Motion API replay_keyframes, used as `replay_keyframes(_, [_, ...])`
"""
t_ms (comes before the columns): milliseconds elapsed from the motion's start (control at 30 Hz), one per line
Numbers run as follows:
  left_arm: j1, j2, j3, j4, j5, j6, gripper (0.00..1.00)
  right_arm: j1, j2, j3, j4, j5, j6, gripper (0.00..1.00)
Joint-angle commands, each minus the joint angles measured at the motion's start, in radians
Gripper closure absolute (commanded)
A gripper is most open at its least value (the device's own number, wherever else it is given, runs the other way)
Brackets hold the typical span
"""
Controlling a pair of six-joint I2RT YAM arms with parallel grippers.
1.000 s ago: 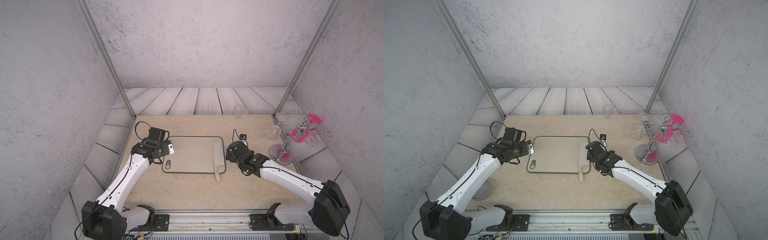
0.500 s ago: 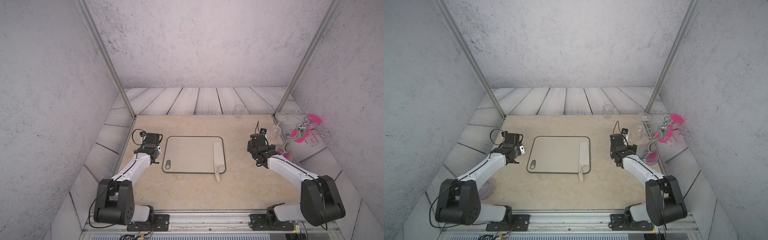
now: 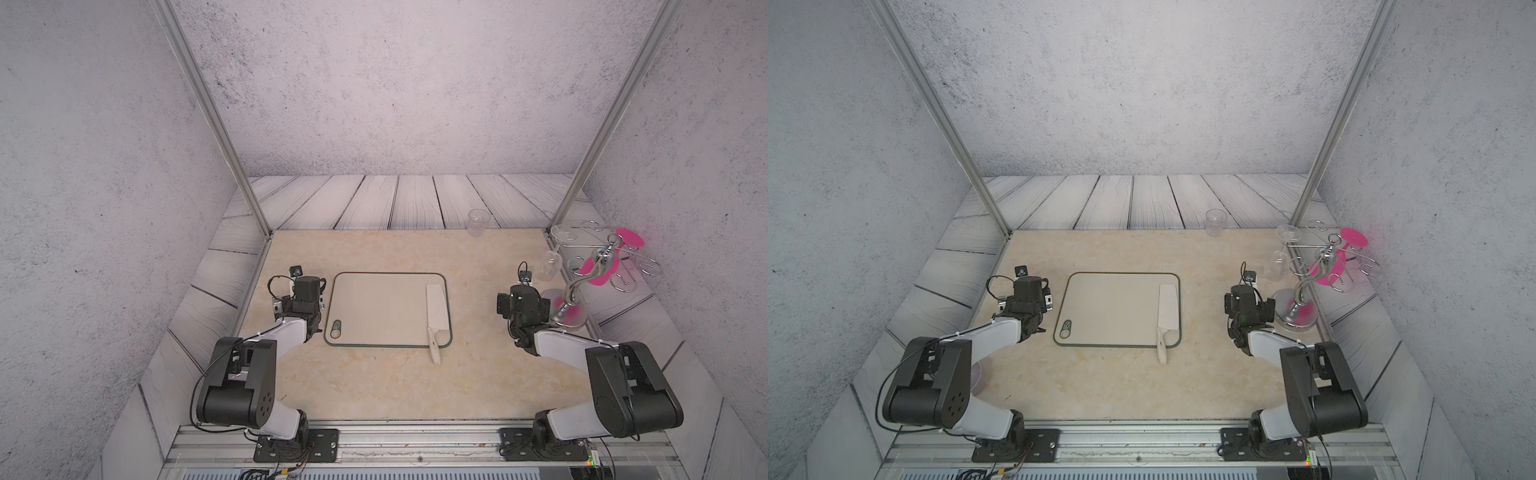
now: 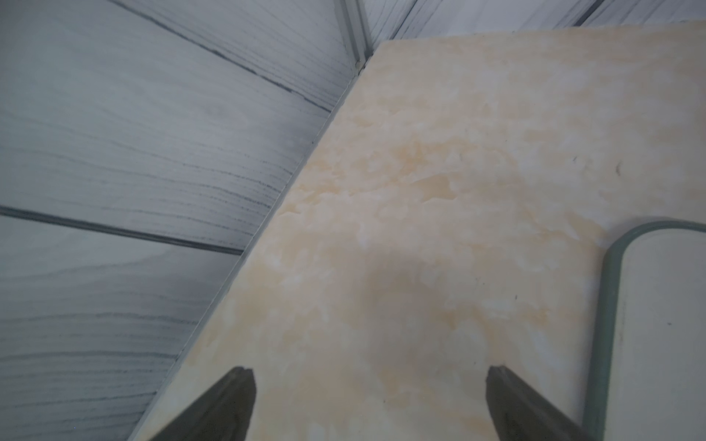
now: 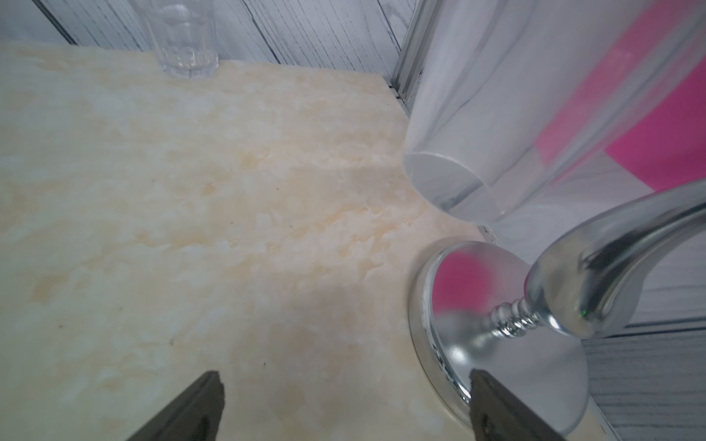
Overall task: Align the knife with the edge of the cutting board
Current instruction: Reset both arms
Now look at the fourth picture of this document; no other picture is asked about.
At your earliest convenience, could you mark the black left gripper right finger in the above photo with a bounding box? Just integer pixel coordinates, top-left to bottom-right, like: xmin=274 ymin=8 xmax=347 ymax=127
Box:
xmin=485 ymin=366 xmax=592 ymax=440

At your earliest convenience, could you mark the white green-rimmed cutting board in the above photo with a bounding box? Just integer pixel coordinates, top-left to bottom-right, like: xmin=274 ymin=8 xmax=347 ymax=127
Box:
xmin=582 ymin=220 xmax=705 ymax=440

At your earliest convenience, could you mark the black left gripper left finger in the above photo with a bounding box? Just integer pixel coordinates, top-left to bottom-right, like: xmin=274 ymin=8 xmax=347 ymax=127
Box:
xmin=152 ymin=367 xmax=257 ymax=441

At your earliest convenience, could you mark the left aluminium frame post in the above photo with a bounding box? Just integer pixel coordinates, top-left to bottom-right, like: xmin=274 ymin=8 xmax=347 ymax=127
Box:
xmin=335 ymin=0 xmax=374 ymax=73

